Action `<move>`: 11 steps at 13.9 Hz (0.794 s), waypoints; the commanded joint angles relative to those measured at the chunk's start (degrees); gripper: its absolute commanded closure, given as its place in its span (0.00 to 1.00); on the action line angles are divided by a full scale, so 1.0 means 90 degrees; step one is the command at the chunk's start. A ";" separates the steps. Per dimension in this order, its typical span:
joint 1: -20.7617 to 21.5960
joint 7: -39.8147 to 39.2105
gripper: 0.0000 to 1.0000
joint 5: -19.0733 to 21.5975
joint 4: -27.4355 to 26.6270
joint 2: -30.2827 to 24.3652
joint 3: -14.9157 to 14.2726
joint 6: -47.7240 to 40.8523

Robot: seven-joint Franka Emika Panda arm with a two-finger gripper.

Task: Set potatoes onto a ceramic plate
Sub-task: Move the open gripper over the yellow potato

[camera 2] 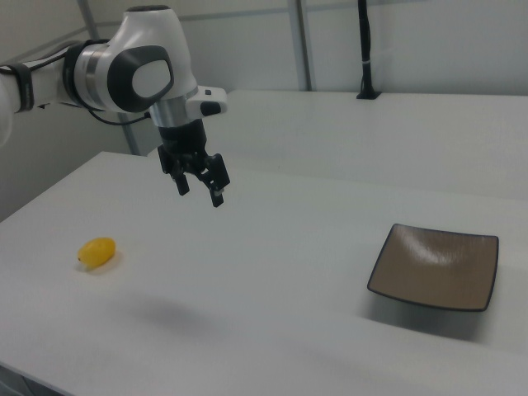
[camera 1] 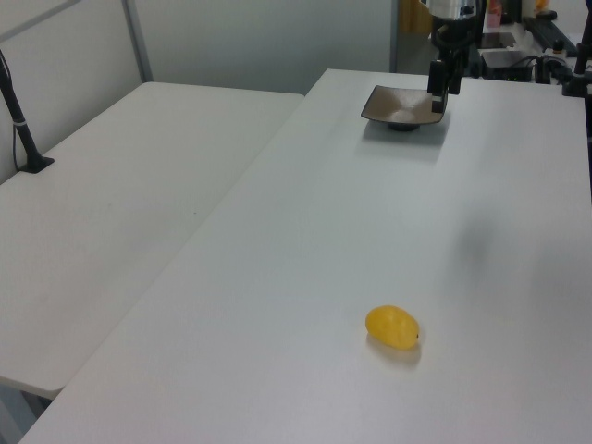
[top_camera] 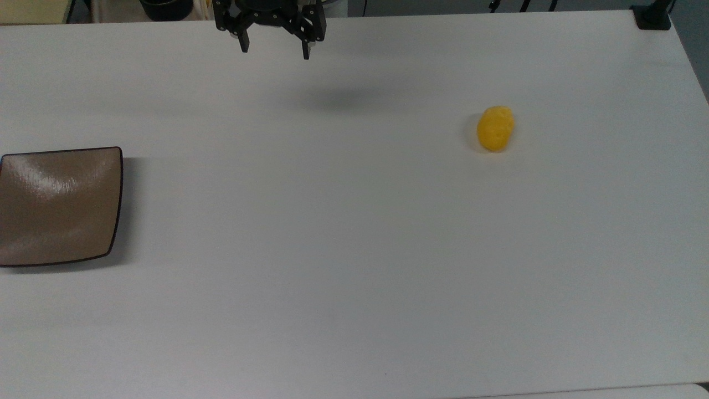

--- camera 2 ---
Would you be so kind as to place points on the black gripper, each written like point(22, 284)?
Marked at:
point(183, 138)

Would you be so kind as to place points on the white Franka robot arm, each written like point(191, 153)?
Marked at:
point(140, 41)

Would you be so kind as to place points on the brown square ceramic plate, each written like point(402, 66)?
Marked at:
point(433, 268)

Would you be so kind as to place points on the black camera stand white band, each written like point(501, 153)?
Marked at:
point(365, 49)

